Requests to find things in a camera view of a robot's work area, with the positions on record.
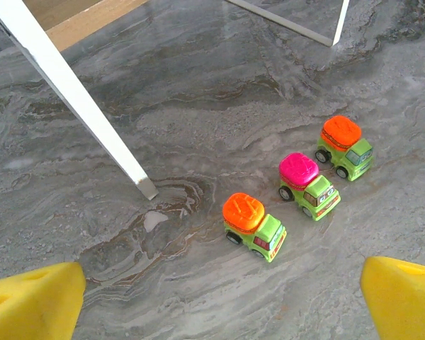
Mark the left gripper yellow-padded right finger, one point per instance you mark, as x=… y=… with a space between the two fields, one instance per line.
x=407 y=304

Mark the left gripper yellow-padded left finger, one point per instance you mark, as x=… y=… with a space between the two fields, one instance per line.
x=32 y=308

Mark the green toy truck pink load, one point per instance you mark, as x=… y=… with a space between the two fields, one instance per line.
x=311 y=191

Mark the green toy truck orange load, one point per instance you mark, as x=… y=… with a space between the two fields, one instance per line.
x=350 y=152
x=265 y=233

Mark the wooden shelf with white frame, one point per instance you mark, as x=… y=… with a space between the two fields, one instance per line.
x=74 y=95

